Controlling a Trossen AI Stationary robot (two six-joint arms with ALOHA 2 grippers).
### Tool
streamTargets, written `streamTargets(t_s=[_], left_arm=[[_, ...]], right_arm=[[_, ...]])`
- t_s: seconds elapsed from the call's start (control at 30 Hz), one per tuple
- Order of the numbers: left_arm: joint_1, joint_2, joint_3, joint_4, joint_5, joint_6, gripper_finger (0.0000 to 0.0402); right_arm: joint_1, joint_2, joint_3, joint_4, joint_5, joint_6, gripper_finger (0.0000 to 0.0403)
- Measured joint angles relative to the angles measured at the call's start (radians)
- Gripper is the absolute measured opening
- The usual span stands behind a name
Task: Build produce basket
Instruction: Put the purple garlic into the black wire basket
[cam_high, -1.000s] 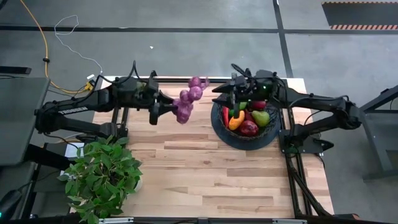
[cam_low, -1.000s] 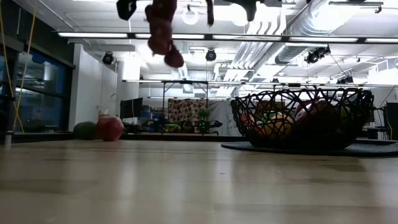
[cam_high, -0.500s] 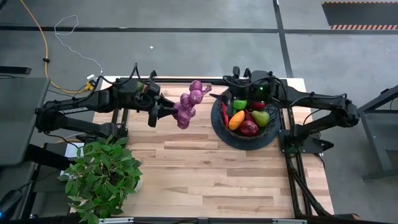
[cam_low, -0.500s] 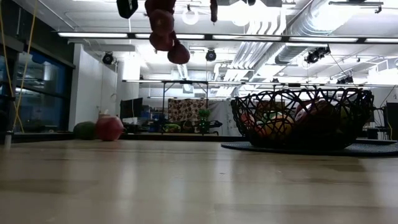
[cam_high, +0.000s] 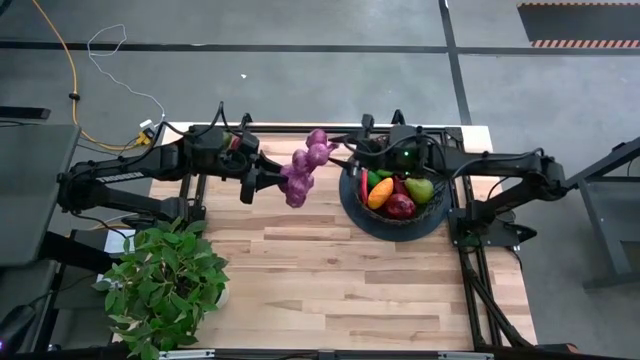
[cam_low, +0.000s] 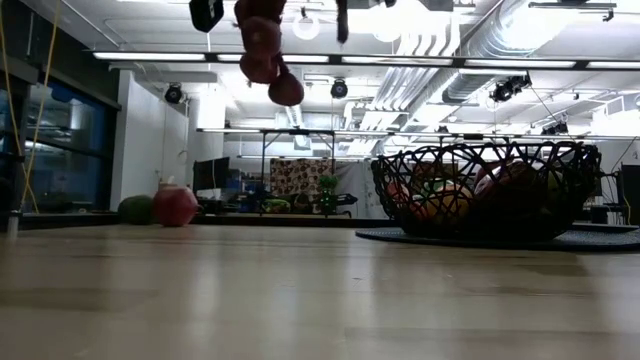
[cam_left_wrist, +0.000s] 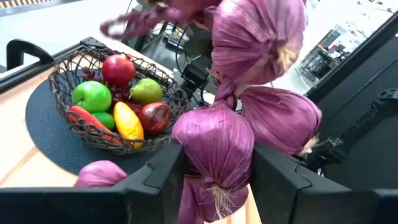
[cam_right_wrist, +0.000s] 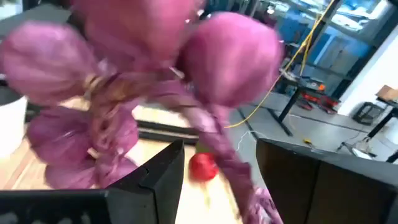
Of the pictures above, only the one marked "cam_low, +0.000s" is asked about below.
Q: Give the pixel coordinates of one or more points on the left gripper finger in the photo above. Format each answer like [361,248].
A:
[342,20]
[206,14]

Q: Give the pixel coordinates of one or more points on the purple grape bunch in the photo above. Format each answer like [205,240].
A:
[262,50]

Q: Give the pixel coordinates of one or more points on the red apple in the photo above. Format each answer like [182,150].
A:
[174,206]

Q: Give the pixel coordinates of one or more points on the green avocado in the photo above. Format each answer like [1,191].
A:
[136,210]

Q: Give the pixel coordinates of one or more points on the yellow orange mango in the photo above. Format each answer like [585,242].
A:
[447,202]

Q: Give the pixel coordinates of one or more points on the green pear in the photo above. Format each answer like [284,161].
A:
[552,185]

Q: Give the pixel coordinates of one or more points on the long ceiling light bar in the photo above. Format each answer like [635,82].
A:
[350,59]

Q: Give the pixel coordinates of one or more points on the black monitor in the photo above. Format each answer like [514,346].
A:
[631,192]
[211,172]

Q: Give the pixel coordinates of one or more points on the brown patterned cloth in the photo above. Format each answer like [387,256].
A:
[297,175]

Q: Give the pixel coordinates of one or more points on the small distant green plant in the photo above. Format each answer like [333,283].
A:
[327,192]

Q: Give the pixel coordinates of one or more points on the blue glass partition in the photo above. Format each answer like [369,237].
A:
[65,150]

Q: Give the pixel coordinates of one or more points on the round dark blue mat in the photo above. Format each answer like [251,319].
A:
[600,241]

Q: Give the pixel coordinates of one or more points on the black ceiling camera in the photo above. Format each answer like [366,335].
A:
[339,88]
[510,87]
[173,93]

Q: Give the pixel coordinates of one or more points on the distant black metal frame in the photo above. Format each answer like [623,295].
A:
[299,132]

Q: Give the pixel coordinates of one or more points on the silver ventilation duct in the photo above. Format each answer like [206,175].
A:
[495,45]

